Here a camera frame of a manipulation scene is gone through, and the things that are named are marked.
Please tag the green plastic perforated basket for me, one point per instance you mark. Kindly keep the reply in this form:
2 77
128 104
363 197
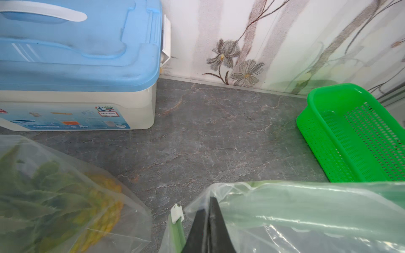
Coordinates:
353 137

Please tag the pineapple in middle bag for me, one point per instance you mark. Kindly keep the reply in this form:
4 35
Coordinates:
41 212

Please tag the zip-top bag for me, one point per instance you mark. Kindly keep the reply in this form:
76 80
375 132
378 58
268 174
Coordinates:
131 234
300 217

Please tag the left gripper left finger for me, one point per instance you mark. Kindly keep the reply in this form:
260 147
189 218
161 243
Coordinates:
199 236

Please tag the blue lid storage box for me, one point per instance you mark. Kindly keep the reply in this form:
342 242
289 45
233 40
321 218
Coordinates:
80 65

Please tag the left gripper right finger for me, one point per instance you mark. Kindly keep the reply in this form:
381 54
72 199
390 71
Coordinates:
218 237

